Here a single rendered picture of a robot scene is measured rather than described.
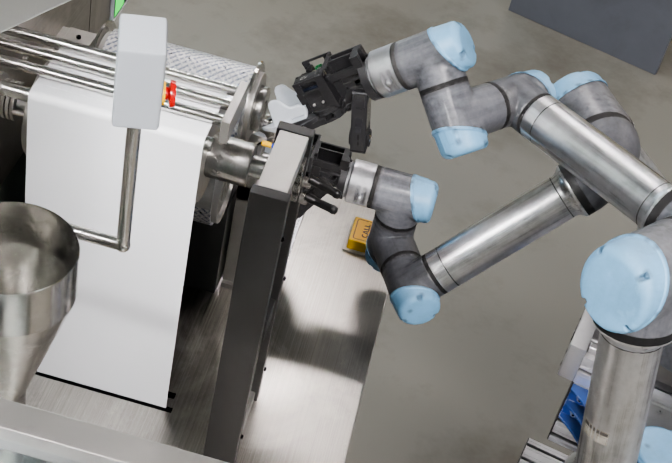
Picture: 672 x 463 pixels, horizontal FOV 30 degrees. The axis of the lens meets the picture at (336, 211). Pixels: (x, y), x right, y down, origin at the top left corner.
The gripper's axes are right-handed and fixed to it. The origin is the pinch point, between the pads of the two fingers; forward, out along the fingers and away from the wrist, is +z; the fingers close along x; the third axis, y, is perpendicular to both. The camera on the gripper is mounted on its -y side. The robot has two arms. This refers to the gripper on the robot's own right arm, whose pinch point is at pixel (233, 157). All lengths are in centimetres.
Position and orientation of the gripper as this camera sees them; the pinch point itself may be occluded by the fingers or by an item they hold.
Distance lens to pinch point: 216.5
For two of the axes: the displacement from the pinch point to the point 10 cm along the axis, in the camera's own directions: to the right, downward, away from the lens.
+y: 1.8, -7.4, -6.4
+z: -9.6, -2.6, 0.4
